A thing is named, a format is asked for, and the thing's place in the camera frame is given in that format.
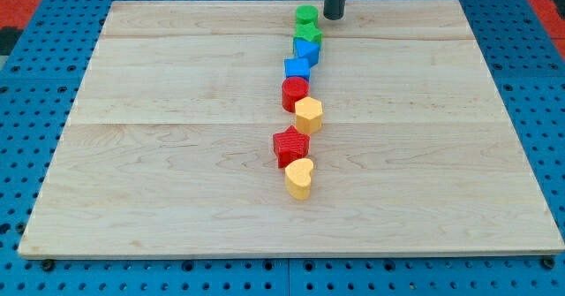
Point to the red star block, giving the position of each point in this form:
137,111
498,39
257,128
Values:
290,145

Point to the green star block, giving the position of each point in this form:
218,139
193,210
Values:
308,32

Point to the green circle block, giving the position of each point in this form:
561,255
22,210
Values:
306,14

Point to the yellow hexagon block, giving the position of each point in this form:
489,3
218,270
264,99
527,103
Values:
308,115

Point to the yellow heart block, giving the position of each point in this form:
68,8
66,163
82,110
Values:
298,178

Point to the red cylinder block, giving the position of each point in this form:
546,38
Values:
293,89

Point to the blue cube block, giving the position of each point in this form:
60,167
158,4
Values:
297,67

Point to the blue triangle block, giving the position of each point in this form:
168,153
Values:
310,51

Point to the light wooden board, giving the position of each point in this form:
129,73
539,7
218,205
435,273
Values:
167,152

